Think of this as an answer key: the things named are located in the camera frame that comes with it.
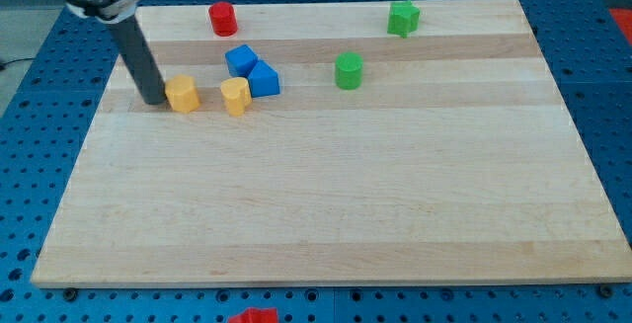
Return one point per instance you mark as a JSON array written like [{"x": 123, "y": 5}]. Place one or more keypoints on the yellow heart block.
[{"x": 236, "y": 95}]

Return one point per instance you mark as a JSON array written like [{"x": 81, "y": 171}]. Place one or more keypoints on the yellow hexagon block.
[{"x": 182, "y": 93}]

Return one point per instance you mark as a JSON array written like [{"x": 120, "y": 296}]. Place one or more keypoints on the blue triangle block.
[{"x": 263, "y": 80}]

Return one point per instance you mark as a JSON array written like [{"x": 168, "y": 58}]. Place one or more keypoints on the green cylinder block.
[{"x": 348, "y": 70}]

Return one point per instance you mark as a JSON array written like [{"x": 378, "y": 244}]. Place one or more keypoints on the wooden board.
[{"x": 455, "y": 162}]

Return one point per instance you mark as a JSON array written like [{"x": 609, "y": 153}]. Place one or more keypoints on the blue cube block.
[{"x": 240, "y": 60}]

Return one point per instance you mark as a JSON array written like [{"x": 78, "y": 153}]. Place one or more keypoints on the green star block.
[{"x": 403, "y": 18}]

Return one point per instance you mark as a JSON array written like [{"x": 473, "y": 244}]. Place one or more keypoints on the red cylinder block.
[{"x": 223, "y": 19}]

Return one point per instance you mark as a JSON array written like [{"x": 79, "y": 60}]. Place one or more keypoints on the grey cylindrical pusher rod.
[{"x": 139, "y": 61}]

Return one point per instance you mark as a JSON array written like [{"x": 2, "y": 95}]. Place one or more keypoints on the red block at bottom edge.
[{"x": 255, "y": 315}]

